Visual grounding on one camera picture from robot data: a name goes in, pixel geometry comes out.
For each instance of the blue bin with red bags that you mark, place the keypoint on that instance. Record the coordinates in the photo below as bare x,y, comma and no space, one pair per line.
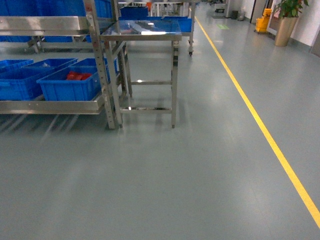
55,87

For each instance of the background steel shelf cart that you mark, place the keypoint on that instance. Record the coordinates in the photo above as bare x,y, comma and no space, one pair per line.
182,11

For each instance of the blue bin with clear bags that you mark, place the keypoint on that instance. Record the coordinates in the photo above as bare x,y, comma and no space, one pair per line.
56,63

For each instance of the blue plastic bin front left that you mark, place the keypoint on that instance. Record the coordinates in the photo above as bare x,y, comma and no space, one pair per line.
21,84

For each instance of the blue plastic bin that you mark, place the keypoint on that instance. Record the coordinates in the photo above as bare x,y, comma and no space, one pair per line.
21,84
13,64

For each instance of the blue plastic bin far left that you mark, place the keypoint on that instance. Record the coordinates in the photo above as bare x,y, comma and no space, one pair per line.
13,64

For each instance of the stainless steel shelf rack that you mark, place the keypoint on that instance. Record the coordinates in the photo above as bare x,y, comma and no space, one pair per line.
69,25

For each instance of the stainless steel side table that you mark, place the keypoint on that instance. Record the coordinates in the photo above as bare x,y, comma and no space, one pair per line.
152,33

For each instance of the red bubble wrap bags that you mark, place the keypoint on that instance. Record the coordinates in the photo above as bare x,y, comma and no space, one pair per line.
78,76

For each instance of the yellow mop bucket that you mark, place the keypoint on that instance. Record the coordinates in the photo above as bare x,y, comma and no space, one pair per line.
262,22

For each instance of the plant in gold pot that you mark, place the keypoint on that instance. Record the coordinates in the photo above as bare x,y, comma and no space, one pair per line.
288,14

